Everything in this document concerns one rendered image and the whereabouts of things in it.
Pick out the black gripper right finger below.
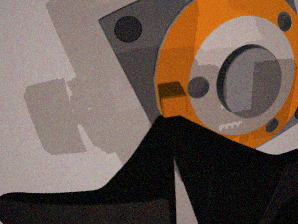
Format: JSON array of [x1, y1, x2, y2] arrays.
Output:
[[168, 116, 298, 224]]

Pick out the orange round plate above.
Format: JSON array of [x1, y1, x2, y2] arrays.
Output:
[[152, 0, 298, 148]]

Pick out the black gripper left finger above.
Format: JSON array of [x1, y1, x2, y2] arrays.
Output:
[[0, 116, 177, 224]]

